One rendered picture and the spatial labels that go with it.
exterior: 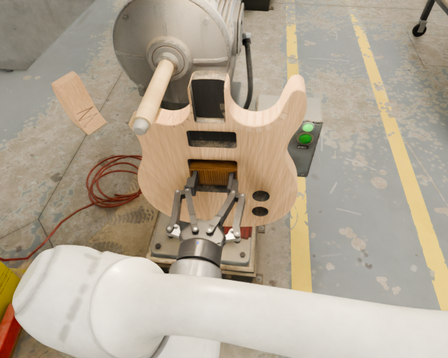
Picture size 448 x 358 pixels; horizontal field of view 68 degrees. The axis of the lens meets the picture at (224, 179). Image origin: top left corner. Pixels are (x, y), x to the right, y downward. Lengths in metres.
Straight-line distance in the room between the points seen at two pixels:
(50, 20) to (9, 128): 2.51
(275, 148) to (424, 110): 2.51
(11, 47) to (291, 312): 0.43
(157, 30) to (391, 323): 0.62
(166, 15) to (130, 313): 0.54
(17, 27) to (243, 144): 0.38
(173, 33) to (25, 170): 1.95
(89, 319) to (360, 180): 2.06
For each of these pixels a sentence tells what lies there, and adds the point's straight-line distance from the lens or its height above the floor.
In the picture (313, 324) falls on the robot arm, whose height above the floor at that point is 1.33.
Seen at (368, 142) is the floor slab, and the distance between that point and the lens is 2.57.
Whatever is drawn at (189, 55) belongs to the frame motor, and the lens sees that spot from 0.73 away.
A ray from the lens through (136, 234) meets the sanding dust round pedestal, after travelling 1.94.
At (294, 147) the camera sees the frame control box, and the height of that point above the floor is 1.04.
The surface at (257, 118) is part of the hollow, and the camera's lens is 0.60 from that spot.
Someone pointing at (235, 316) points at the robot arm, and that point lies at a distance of 0.30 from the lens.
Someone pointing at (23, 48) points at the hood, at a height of 1.42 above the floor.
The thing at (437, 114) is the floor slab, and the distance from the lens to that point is 3.08.
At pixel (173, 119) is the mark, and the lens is 0.62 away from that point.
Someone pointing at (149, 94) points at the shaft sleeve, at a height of 1.27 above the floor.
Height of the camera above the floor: 1.61
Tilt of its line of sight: 49 degrees down
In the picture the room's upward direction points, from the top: straight up
